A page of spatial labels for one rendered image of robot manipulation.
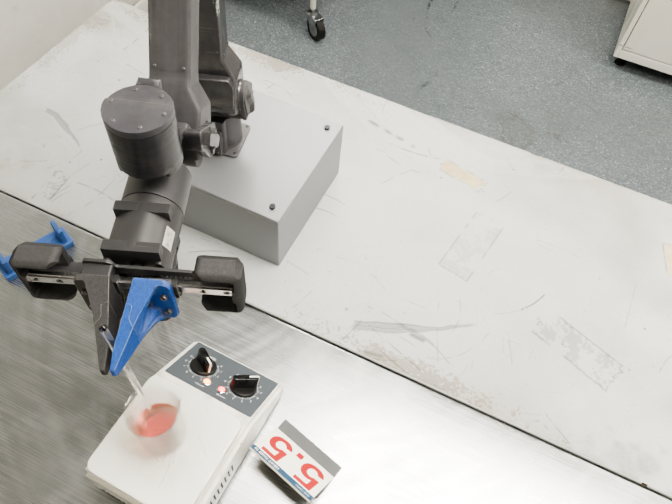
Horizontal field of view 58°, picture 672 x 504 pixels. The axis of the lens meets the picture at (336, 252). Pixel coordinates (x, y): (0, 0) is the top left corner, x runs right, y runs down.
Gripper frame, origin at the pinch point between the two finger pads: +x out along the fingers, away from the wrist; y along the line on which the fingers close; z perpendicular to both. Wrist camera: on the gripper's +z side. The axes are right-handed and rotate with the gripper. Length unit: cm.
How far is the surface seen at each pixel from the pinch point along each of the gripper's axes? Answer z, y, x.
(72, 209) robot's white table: 29.4, 21.8, -32.9
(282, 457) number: 26.3, -13.1, 2.1
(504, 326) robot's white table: 29, -42, -18
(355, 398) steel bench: 29.1, -21.5, -6.5
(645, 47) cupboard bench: 108, -143, -193
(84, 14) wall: 101, 79, -174
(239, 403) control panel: 22.9, -7.7, -2.8
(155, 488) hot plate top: 20.0, -0.8, 7.6
